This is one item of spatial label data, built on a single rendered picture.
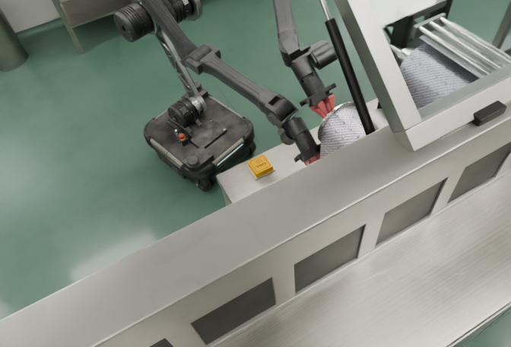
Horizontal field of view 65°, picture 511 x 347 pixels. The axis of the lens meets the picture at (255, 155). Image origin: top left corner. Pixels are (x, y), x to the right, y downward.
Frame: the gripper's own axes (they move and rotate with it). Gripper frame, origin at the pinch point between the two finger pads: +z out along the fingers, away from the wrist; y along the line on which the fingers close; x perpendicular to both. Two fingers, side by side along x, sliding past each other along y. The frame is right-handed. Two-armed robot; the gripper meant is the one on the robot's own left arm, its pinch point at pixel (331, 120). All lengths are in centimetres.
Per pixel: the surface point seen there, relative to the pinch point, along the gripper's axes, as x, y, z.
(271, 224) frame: 62, 39, 0
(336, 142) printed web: 10.5, 6.3, 4.5
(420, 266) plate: 50, 20, 23
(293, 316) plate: 49, 41, 18
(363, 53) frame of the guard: 60, 16, -12
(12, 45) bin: -272, 112, -172
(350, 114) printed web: 11.2, -0.6, 0.0
